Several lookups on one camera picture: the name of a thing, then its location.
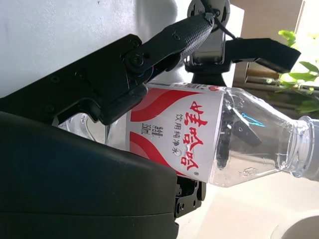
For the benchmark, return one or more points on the green leafy plant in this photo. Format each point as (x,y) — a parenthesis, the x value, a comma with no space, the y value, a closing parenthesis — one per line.
(301,76)

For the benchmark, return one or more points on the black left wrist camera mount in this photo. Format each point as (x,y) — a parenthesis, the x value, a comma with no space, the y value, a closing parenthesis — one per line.
(261,49)

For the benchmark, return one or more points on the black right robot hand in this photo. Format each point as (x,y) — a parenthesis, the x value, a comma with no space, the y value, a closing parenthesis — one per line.
(74,186)

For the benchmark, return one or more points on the clear plastic water bottle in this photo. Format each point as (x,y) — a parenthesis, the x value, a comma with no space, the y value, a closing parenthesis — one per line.
(174,129)

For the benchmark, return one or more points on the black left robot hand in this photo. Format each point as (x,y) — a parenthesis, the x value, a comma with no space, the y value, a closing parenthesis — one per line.
(208,74)

